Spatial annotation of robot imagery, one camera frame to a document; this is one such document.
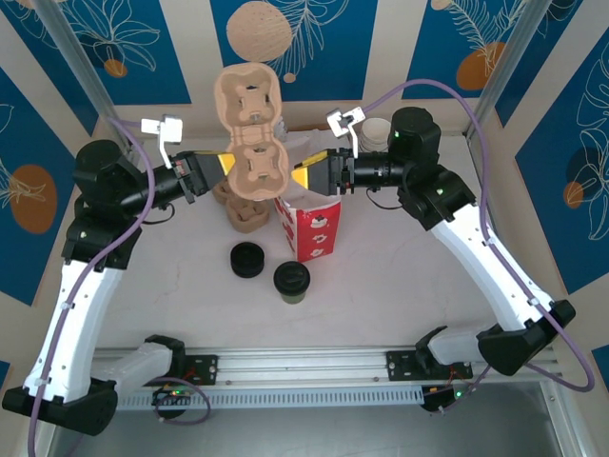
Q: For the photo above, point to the brown pulp cup carrier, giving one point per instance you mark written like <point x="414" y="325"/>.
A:
<point x="252" y="143"/>

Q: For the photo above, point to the red printed paper bag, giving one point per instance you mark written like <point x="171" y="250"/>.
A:
<point x="316" y="233"/>

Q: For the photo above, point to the black plastic cup lid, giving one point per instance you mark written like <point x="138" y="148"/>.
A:
<point x="291" y="276"/>

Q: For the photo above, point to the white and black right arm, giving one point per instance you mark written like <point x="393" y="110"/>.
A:
<point x="499" y="285"/>

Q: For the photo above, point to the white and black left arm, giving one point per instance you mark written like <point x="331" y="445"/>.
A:
<point x="62" y="333"/>

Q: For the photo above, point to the white paper napkins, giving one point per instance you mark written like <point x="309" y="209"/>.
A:
<point x="304" y="145"/>

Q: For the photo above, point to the stack of white paper cups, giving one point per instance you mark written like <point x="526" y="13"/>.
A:
<point x="376" y="133"/>

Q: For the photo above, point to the stack of brown cup carriers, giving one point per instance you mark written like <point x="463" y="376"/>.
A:
<point x="245" y="216"/>

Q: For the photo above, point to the white wrapped straw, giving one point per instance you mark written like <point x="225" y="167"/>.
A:
<point x="281" y="131"/>

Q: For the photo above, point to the stack of black cup lids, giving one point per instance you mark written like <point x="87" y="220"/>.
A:
<point x="247" y="259"/>

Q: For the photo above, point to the left control circuit board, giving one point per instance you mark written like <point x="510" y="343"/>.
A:
<point x="171" y="397"/>

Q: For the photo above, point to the control circuit board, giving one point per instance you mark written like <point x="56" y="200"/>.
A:
<point x="442" y="400"/>
<point x="171" y="397"/>

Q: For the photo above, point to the right control circuit board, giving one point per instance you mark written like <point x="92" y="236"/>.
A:
<point x="442" y="400"/>

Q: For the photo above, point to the aluminium right side rail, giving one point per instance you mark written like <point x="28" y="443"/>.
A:
<point x="475" y="162"/>

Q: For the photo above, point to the aluminium right frame post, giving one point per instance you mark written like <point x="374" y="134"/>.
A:
<point x="504" y="66"/>

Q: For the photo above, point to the aluminium frame post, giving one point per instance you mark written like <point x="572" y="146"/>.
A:
<point x="504" y="66"/>
<point x="71" y="52"/>

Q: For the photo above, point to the aluminium left frame post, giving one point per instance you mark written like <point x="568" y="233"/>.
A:
<point x="71" y="52"/>

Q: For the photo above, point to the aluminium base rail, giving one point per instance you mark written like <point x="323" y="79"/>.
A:
<point x="309" y="364"/>

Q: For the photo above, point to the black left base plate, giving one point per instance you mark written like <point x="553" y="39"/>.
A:
<point x="204" y="369"/>

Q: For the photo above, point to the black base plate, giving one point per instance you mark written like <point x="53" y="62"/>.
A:
<point x="402" y="365"/>
<point x="204" y="369"/>

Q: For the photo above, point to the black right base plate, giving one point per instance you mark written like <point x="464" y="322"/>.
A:
<point x="402" y="365"/>

